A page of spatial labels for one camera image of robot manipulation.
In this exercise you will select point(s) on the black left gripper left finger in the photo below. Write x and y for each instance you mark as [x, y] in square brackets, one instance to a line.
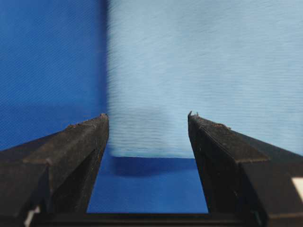
[52, 174]

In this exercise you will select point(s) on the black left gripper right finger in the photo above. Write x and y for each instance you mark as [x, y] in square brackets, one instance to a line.
[245, 178]

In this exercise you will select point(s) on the light blue towel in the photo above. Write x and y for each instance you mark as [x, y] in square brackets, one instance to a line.
[235, 62]

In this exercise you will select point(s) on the dark blue table cloth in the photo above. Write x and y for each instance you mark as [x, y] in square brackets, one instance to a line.
[53, 73]

